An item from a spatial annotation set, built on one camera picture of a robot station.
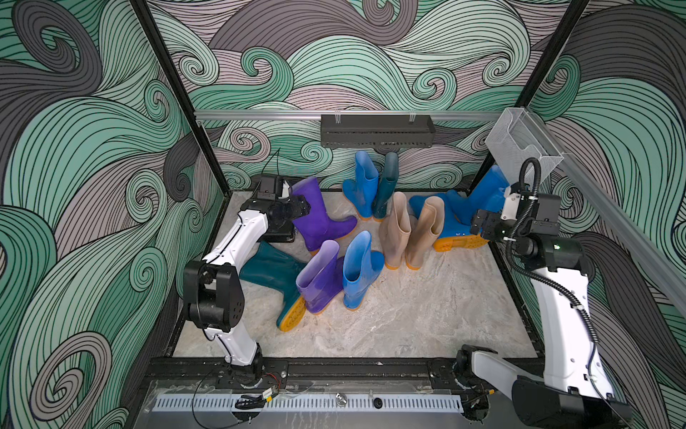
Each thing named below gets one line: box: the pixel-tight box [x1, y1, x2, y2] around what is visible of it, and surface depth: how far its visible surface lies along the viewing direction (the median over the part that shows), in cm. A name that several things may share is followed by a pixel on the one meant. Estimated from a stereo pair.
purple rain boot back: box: [290, 176, 358, 252], surface depth 96 cm
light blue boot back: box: [343, 150, 379, 220], surface depth 99 cm
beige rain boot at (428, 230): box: [405, 195, 446, 270], surface depth 82 cm
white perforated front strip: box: [152, 396, 466, 413], surface depth 71 cm
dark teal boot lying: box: [239, 240, 307, 333], surface depth 92 cm
